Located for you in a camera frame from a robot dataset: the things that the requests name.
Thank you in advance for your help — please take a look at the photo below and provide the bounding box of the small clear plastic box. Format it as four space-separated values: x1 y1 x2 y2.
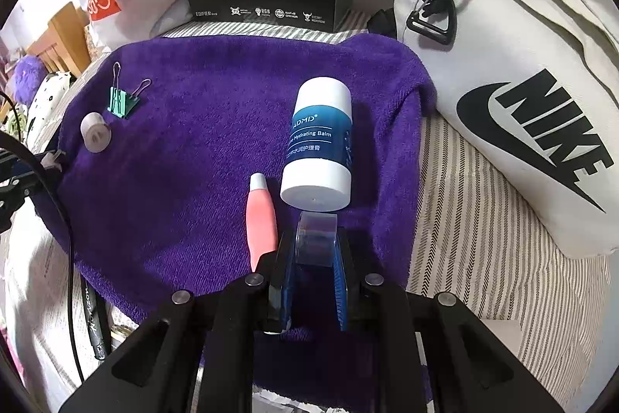
295 212 338 266

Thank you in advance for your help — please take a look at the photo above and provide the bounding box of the white and blue balm bottle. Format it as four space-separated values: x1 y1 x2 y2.
279 77 353 211

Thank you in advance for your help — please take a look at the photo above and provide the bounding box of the purple towel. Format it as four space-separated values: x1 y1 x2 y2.
36 33 438 399

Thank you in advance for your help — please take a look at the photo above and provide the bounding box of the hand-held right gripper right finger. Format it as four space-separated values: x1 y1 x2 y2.
333 229 566 413

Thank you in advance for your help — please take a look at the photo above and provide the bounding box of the pink and white tube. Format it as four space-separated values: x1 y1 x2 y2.
246 172 280 272

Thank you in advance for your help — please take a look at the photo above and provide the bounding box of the wooden rack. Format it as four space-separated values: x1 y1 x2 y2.
26 2 92 77

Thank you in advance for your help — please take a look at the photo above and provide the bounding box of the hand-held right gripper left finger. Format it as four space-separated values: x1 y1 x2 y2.
58 231 296 413

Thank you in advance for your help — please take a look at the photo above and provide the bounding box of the black lipstick tube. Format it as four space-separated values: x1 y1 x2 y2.
80 278 114 360

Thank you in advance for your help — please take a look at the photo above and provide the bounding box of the newspaper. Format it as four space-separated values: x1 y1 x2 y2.
0 219 146 413

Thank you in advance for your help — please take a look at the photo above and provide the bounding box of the white tape roll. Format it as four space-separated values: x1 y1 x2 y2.
80 112 114 153

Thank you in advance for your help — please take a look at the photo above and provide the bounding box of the purple fluffy toy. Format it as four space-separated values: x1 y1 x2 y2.
10 57 46 104

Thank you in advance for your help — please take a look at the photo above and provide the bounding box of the white polka dot cloth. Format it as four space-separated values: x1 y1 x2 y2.
26 72 73 143

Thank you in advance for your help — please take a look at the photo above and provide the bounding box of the green binder clip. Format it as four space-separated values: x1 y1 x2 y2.
106 62 152 120

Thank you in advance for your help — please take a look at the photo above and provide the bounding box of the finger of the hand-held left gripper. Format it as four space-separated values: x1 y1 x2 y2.
0 181 34 232
0 152 56 184

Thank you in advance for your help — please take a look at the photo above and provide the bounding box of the grey waist bag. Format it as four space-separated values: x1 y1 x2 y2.
368 0 619 259

